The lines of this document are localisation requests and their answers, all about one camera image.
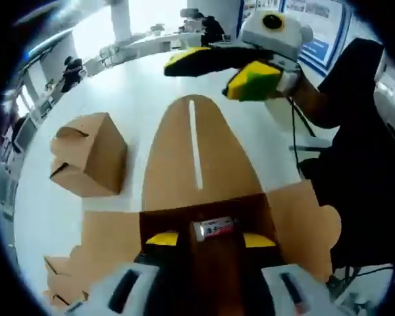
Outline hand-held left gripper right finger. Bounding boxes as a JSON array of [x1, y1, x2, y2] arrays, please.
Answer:
[[242, 232, 346, 316]]

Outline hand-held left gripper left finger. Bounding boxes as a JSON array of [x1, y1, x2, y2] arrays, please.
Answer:
[[65, 232, 180, 316]]

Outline white red-label tube item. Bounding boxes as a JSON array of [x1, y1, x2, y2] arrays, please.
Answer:
[[192, 215, 235, 242]]

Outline person's black clothing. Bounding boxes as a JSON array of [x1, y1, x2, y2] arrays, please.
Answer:
[[298, 37, 393, 266]]

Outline white chair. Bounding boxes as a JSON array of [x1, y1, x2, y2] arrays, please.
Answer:
[[371, 48, 395, 205]]

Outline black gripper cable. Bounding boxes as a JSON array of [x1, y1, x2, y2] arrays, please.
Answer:
[[288, 96, 327, 185]]

